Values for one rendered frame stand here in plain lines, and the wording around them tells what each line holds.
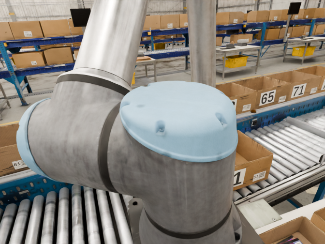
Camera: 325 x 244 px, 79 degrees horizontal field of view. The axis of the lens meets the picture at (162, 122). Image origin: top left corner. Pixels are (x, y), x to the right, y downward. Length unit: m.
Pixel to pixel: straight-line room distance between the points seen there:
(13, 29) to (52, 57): 0.90
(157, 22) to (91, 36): 5.64
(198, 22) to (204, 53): 0.09
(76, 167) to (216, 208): 0.20
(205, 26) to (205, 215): 0.52
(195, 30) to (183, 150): 0.50
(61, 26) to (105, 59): 5.25
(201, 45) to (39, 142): 0.51
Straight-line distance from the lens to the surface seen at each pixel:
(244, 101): 1.66
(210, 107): 0.23
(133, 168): 0.25
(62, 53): 5.37
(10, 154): 1.28
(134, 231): 0.44
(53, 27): 5.61
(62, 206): 1.21
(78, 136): 0.29
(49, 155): 0.33
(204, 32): 0.65
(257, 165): 1.16
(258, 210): 1.11
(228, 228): 0.36
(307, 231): 1.07
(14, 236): 1.21
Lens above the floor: 1.57
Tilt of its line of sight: 27 degrees down
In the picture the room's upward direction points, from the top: 3 degrees counter-clockwise
